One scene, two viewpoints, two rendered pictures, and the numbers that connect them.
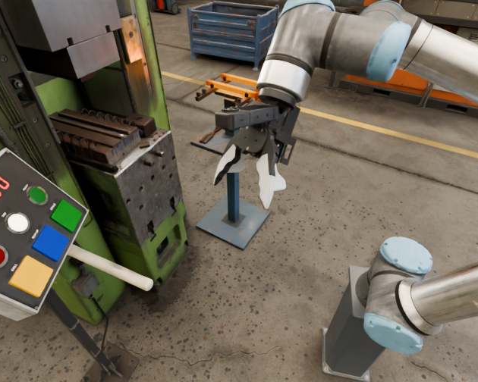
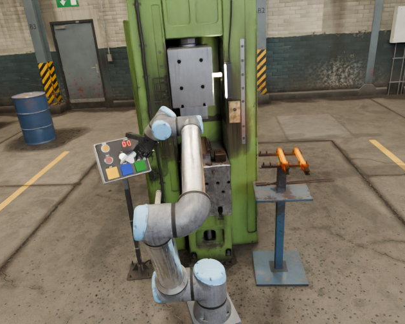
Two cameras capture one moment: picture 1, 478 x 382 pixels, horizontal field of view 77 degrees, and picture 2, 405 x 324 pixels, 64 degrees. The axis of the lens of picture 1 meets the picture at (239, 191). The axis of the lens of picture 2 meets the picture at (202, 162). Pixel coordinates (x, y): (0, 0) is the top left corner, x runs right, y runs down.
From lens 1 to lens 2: 165 cm
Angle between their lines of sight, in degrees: 55
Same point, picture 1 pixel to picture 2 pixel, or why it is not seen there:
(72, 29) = (184, 101)
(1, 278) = (105, 166)
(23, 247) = (117, 164)
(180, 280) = not seen: hidden behind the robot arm
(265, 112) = (137, 137)
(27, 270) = (112, 170)
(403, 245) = (212, 265)
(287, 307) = not seen: outside the picture
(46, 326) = not seen: hidden behind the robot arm
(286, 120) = (148, 144)
